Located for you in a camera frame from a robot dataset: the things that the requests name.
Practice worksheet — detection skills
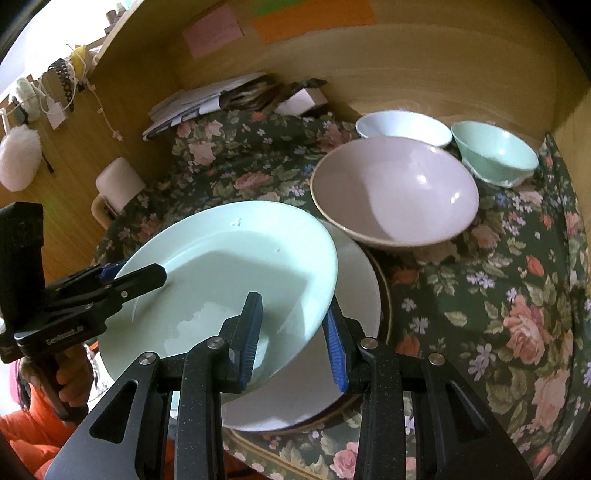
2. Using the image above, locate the mint green plate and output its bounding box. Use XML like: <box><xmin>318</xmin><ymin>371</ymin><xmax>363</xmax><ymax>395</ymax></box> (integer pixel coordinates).
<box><xmin>98</xmin><ymin>201</ymin><xmax>338</xmax><ymax>389</ymax></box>

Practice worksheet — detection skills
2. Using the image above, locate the purple-grey plate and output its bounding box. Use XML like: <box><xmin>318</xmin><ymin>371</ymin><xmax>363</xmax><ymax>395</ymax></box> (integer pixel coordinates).
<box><xmin>221</xmin><ymin>244</ymin><xmax>395</xmax><ymax>437</ymax></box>

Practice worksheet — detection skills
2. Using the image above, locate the white plate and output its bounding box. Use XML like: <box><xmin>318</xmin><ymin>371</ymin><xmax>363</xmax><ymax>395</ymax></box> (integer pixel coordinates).
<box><xmin>220</xmin><ymin>218</ymin><xmax>384</xmax><ymax>433</ymax></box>

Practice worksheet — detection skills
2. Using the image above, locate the large pink bowl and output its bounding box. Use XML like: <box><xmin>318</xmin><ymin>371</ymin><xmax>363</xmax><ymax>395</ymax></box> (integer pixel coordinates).
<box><xmin>311</xmin><ymin>137</ymin><xmax>480</xmax><ymax>250</ymax></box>

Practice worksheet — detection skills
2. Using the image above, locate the mint green bowl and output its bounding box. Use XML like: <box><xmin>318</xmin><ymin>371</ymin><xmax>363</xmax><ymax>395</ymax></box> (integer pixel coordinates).
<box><xmin>451</xmin><ymin>121</ymin><xmax>539</xmax><ymax>188</ymax></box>

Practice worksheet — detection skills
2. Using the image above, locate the white-blue bowl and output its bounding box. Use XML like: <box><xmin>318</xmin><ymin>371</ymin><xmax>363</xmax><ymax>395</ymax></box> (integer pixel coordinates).
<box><xmin>356</xmin><ymin>110</ymin><xmax>453</xmax><ymax>148</ymax></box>

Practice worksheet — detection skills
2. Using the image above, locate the orange sleeve forearm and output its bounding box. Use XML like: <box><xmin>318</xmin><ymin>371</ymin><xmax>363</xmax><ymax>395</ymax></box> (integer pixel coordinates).
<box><xmin>1</xmin><ymin>388</ymin><xmax>77</xmax><ymax>479</ymax></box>

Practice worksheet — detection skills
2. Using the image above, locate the person's left hand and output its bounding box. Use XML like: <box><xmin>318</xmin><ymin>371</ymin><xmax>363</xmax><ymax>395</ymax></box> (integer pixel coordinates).
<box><xmin>19</xmin><ymin>344</ymin><xmax>94</xmax><ymax>425</ymax></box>

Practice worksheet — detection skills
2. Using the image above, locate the floral tablecloth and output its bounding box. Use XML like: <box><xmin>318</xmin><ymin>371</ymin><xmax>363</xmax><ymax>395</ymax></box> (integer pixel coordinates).
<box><xmin>94</xmin><ymin>111</ymin><xmax>590</xmax><ymax>479</ymax></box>

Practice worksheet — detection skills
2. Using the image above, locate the white fluffy pompom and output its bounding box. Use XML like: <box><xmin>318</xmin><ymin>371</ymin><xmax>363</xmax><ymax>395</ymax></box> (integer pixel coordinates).
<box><xmin>0</xmin><ymin>125</ymin><xmax>42</xmax><ymax>192</ymax></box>

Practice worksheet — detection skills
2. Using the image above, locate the white charger plug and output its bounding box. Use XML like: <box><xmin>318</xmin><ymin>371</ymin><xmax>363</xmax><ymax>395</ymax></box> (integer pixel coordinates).
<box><xmin>45</xmin><ymin>97</ymin><xmax>67</xmax><ymax>130</ymax></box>

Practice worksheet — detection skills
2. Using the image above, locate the beaded headband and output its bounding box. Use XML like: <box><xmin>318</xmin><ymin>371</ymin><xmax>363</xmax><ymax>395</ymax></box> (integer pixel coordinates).
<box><xmin>48</xmin><ymin>58</ymin><xmax>77</xmax><ymax>111</ymax></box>

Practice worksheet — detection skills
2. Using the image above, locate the stack of papers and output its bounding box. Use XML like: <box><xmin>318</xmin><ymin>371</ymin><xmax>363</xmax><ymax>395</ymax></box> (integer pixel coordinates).
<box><xmin>142</xmin><ymin>72</ymin><xmax>284</xmax><ymax>141</ymax></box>

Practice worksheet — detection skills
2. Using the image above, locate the pink sticky note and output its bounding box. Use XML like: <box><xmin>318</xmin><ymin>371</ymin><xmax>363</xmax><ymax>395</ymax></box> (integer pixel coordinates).
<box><xmin>182</xmin><ymin>4</ymin><xmax>243</xmax><ymax>59</ymax></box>

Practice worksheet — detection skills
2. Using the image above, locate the green sticky note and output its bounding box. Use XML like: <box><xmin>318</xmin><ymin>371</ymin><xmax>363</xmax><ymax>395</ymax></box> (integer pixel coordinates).
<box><xmin>252</xmin><ymin>0</ymin><xmax>305</xmax><ymax>16</ymax></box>

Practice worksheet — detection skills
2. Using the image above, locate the orange sticky note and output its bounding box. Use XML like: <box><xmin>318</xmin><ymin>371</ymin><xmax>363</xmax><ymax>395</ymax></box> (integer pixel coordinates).
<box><xmin>252</xmin><ymin>0</ymin><xmax>377</xmax><ymax>44</ymax></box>

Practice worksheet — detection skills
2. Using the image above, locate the cream mug with handle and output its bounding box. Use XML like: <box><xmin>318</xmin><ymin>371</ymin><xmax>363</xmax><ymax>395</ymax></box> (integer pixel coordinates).
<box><xmin>90</xmin><ymin>157</ymin><xmax>146</xmax><ymax>230</ymax></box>

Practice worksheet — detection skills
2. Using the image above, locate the white cable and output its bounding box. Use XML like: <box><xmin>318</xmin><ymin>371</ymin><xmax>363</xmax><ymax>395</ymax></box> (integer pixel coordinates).
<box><xmin>85</xmin><ymin>80</ymin><xmax>123</xmax><ymax>141</ymax></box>

